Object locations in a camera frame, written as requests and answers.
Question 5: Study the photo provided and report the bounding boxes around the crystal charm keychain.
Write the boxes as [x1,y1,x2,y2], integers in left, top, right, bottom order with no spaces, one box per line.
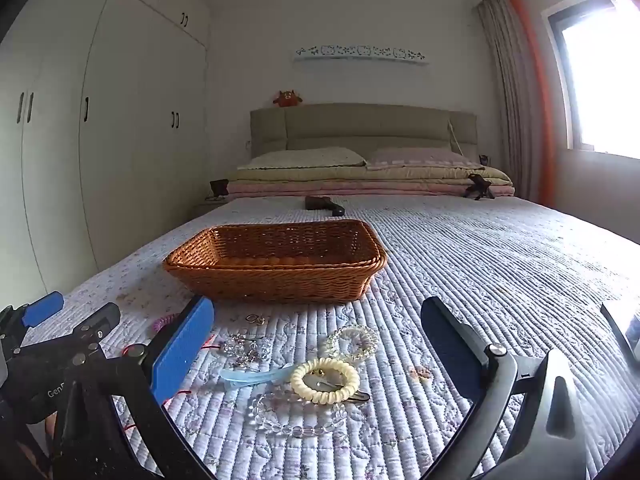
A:
[215,332,275,368]

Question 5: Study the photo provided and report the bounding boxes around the clear bead bracelet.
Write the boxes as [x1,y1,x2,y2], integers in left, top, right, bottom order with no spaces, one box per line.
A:
[247,391,348,438]

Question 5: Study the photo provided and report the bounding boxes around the cream spiral hair tie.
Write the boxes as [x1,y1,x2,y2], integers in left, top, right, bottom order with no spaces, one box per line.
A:
[290,357,361,405]

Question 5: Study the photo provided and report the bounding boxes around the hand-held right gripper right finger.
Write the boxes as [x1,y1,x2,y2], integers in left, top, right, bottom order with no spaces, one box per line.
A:
[420,296,588,480]

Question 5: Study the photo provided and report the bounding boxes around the window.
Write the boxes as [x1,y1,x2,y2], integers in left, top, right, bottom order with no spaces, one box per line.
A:
[547,0,640,161]

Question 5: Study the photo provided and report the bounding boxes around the white translucent hair tie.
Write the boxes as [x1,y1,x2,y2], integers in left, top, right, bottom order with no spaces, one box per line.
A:
[320,325,379,361]

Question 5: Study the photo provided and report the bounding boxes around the purple spiral hair tie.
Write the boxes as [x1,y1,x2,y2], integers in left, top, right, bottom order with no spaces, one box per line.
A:
[151,312,183,333]

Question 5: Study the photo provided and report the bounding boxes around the pink folded quilt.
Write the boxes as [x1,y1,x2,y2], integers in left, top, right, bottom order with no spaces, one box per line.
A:
[227,181,516,199]

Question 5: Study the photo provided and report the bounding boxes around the beige padded headboard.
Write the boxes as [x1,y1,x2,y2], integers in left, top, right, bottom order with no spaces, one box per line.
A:
[250,102,478,158]

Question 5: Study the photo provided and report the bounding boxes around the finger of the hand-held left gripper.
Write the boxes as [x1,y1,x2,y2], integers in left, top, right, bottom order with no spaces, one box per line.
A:
[0,291,66,348]
[50,302,122,361]

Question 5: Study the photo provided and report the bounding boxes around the red string cord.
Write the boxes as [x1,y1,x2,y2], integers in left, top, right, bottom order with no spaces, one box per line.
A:
[122,332,221,431]

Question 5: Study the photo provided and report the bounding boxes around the brown wicker basket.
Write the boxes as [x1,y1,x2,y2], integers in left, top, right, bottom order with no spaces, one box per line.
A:
[162,219,388,305]

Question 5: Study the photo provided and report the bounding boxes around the beige curtain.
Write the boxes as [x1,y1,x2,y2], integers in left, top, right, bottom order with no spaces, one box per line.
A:
[475,0,556,208]

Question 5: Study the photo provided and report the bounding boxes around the white wall shelf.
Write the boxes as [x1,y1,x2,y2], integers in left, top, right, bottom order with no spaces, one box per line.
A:
[294,44,431,67]

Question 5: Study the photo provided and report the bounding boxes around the pink pillow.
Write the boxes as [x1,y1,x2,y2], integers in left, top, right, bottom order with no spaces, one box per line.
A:
[366,147,483,170]

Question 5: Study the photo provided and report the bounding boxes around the white wardrobe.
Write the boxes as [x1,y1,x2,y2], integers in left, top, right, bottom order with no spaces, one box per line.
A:
[0,0,210,306]

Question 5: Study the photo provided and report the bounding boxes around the light blue hair clip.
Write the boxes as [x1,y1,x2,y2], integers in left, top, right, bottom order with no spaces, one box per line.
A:
[219,362,296,391]

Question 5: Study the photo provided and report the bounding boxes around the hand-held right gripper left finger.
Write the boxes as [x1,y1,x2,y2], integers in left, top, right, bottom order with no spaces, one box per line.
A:
[52,295,218,480]

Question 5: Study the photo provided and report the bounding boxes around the cream pillow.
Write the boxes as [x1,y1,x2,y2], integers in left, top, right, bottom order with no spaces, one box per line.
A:
[236,147,368,171]

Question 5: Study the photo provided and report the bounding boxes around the beige folded quilt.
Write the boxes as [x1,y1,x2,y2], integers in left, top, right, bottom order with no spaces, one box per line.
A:
[230,165,513,186]

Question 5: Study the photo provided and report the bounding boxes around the white nightstand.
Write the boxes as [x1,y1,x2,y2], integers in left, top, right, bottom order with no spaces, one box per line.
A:
[192,195,231,221]

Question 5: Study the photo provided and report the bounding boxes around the black clip near pillows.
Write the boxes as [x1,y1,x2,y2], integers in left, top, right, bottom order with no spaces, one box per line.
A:
[465,172,496,200]

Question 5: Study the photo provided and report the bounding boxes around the dark brown brush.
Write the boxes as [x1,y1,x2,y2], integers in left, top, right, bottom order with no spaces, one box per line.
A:
[305,196,346,217]

